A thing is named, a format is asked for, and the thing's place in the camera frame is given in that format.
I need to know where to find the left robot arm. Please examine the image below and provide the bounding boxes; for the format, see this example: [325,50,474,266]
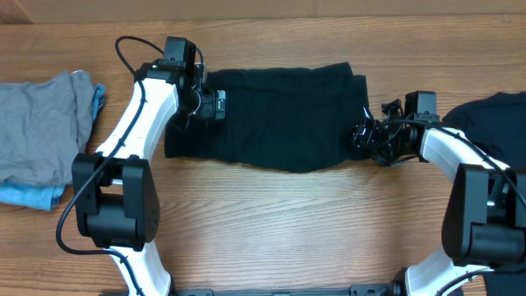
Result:
[56,36,227,295]

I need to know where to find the black shirt pile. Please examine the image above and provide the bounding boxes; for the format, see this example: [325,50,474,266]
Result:
[441,91,526,296]

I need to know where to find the black shorts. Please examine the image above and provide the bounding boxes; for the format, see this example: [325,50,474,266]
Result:
[164,62,370,173]

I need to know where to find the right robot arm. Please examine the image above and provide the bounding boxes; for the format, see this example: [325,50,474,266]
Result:
[348,91,525,295]

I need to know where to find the blue folded shirt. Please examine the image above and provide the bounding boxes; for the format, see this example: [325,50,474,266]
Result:
[1,84,106,211]

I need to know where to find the grey folded shirt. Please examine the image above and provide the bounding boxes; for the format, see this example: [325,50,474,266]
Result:
[1,70,95,186]

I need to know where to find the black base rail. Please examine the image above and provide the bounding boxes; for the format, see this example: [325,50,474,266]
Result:
[168,284,392,296]

